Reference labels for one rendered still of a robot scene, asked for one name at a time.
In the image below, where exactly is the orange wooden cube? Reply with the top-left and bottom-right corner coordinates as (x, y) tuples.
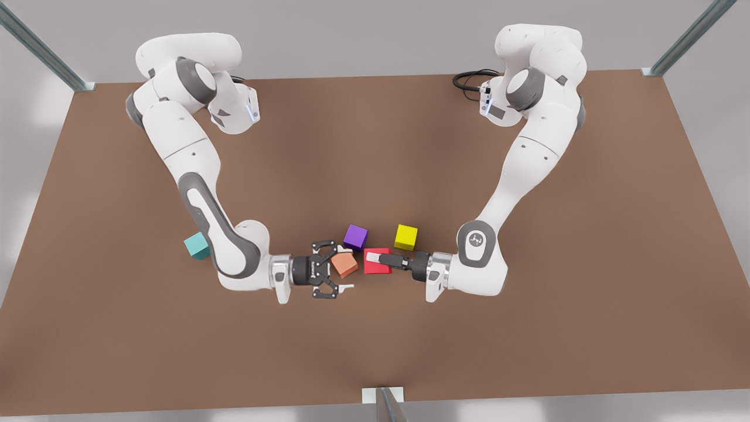
(331, 251), (359, 280)

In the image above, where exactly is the purple wooden cube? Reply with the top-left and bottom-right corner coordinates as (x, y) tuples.
(343, 224), (369, 251)

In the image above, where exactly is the yellow wooden cube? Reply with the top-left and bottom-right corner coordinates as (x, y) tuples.
(394, 224), (419, 251)

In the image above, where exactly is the silver frame post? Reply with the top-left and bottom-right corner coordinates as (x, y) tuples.
(0, 0), (96, 93)
(641, 0), (740, 79)
(362, 386), (408, 422)

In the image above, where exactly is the teal wooden cube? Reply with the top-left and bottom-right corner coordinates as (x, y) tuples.
(183, 232), (211, 261)

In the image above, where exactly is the red wooden cube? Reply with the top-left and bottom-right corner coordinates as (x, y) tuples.
(363, 248), (393, 275)

